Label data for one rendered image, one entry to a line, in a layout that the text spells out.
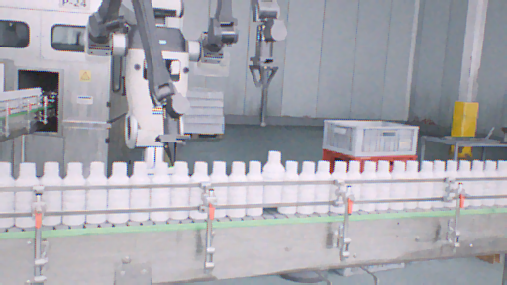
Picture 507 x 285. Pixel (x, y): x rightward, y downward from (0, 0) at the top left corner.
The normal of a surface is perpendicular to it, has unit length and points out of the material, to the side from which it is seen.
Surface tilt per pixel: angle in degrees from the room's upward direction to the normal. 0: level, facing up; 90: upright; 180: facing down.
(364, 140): 90
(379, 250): 90
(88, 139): 90
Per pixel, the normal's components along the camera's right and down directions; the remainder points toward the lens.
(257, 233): 0.38, 0.15
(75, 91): 0.07, 0.14
